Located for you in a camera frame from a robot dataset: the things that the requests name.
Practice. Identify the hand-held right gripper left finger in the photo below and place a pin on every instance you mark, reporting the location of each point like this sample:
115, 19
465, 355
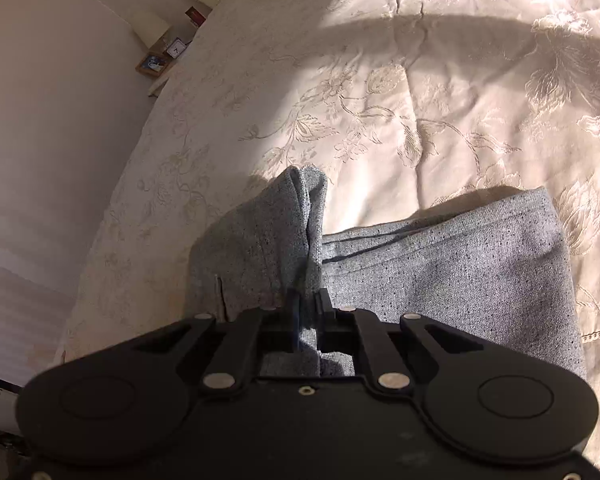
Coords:
294, 322

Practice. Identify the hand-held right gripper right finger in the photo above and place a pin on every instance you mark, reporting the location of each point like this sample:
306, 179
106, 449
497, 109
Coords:
323, 310

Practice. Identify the grey pants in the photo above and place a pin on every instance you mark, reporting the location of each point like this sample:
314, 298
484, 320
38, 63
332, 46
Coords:
430, 270

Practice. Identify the cream embroidered bedspread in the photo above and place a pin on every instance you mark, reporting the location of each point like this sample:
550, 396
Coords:
380, 85

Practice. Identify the small white desk clock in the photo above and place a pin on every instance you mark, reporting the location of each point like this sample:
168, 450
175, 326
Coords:
176, 49

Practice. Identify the red box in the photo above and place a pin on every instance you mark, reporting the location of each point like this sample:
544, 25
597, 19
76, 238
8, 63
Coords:
196, 16

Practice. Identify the wooden picture frame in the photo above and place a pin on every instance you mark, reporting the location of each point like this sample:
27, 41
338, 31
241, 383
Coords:
152, 64

